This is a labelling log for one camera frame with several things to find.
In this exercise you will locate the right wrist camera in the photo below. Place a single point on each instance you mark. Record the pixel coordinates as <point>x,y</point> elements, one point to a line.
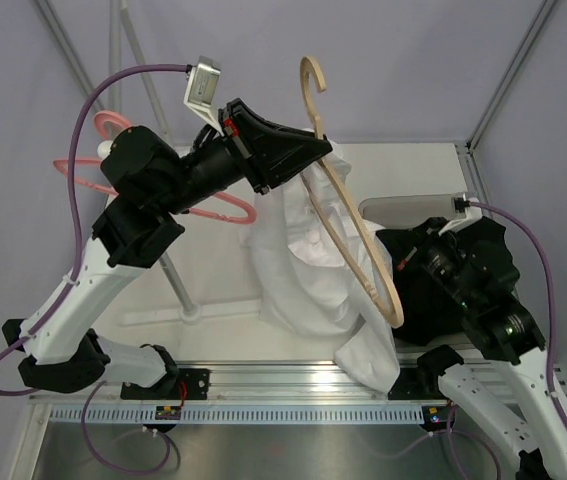
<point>464,213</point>

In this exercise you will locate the black shirt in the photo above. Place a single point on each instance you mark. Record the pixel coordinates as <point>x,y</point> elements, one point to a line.
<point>445,278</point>

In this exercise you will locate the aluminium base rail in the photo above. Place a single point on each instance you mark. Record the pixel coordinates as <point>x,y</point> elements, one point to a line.
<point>279,382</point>

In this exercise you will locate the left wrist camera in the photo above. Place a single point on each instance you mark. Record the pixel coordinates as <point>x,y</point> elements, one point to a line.
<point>203,79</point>

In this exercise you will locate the pink hanger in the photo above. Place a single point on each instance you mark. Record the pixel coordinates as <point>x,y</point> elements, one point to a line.
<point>145,171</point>

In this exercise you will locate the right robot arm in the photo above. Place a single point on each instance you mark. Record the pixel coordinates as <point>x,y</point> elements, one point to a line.
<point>535,439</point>

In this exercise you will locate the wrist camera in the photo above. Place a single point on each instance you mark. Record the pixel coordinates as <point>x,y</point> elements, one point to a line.
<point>464,213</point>
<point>203,79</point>

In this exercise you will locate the white shirt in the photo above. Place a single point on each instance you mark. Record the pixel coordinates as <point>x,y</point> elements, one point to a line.
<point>307,286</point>

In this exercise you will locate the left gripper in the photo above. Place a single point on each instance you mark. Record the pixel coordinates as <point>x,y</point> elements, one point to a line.
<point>272,153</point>

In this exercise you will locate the clear plastic bin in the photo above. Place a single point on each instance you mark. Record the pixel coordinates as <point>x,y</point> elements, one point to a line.
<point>393,205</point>

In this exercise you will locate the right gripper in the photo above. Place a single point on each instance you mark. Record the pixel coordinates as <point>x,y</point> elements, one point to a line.
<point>409,245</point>

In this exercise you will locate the white cable duct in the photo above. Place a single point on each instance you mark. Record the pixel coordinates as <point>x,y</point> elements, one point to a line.
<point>192,414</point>

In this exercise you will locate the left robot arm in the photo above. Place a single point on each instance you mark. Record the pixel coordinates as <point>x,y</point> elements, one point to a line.
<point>62,352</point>

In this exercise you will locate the beige wooden hanger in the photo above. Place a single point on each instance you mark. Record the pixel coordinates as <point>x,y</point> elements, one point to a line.
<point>390,309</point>

